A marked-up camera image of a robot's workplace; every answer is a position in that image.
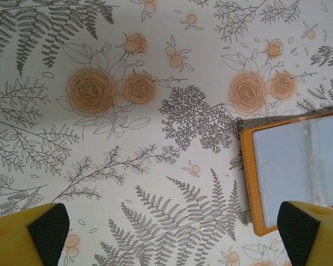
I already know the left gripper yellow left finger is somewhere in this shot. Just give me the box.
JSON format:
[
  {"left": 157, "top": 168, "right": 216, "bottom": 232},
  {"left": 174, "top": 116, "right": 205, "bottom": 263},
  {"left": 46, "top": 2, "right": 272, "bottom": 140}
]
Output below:
[{"left": 0, "top": 203, "right": 70, "bottom": 266}]

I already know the floral table cover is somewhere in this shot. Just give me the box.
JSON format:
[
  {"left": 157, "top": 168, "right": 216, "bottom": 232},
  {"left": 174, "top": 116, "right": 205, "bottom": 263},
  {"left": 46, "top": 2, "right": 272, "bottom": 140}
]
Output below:
[{"left": 0, "top": 0, "right": 333, "bottom": 266}]

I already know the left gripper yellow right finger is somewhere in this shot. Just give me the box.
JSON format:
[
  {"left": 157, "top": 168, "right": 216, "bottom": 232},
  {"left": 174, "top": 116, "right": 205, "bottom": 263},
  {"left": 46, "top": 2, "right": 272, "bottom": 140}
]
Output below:
[{"left": 277, "top": 201, "right": 333, "bottom": 266}]

